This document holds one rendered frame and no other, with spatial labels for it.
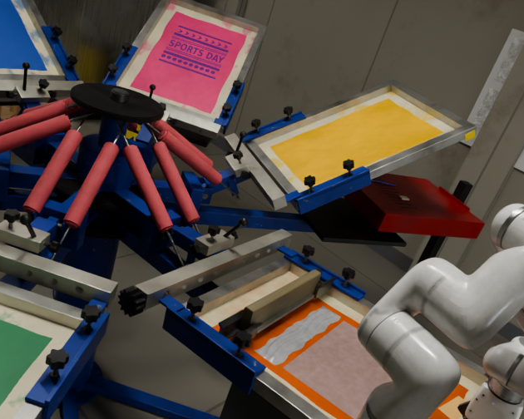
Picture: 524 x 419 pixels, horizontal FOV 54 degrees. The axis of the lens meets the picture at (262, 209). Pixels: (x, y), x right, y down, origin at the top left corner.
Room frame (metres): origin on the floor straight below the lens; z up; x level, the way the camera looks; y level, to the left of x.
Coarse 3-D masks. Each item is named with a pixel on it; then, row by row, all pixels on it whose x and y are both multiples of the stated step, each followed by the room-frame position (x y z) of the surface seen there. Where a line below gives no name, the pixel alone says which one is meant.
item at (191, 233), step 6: (180, 228) 1.47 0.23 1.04; (186, 228) 1.48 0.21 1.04; (180, 234) 1.44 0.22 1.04; (186, 234) 1.44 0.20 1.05; (192, 234) 1.45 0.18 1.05; (198, 234) 1.46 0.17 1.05; (174, 240) 1.45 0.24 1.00; (180, 240) 1.43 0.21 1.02; (186, 240) 1.42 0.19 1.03; (192, 240) 1.41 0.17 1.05; (180, 246) 1.43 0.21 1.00; (186, 246) 1.42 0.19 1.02; (198, 258) 1.39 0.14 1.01; (204, 258) 1.38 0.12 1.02
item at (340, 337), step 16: (304, 304) 1.37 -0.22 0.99; (320, 304) 1.40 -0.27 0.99; (288, 320) 1.26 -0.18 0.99; (352, 320) 1.36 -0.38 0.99; (320, 336) 1.23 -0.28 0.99; (336, 336) 1.25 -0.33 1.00; (352, 336) 1.28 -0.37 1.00; (336, 352) 1.18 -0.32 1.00; (352, 352) 1.20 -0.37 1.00; (368, 368) 1.15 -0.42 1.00; (448, 400) 1.11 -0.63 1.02; (432, 416) 1.03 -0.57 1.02
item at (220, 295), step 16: (256, 272) 1.42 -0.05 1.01; (272, 272) 1.46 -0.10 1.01; (304, 272) 1.52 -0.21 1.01; (224, 288) 1.27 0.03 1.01; (240, 288) 1.31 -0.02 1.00; (336, 288) 1.46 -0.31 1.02; (208, 304) 1.18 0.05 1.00; (352, 304) 1.43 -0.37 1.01; (368, 304) 1.42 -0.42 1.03; (464, 368) 1.24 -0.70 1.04; (480, 368) 1.25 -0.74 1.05; (256, 384) 0.94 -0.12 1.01; (272, 384) 0.94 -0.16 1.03; (480, 384) 1.22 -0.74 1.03; (272, 400) 0.92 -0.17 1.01; (288, 400) 0.90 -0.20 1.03; (304, 400) 0.92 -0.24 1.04; (288, 416) 0.89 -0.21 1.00; (304, 416) 0.88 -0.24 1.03; (320, 416) 0.89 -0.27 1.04
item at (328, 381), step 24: (264, 336) 1.16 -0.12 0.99; (264, 360) 1.06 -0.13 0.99; (288, 360) 1.08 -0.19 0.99; (312, 360) 1.11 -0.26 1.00; (336, 360) 1.14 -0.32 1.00; (312, 384) 1.02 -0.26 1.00; (336, 384) 1.05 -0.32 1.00; (360, 384) 1.07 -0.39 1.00; (336, 408) 0.96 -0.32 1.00; (360, 408) 0.99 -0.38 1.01
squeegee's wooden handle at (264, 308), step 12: (312, 276) 1.37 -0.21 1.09; (288, 288) 1.26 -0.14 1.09; (300, 288) 1.31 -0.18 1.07; (312, 288) 1.38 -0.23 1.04; (264, 300) 1.17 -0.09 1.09; (276, 300) 1.19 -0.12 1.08; (288, 300) 1.26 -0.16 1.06; (252, 312) 1.10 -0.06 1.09; (264, 312) 1.15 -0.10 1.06; (276, 312) 1.21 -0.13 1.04; (240, 324) 1.11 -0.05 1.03; (252, 324) 1.11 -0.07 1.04
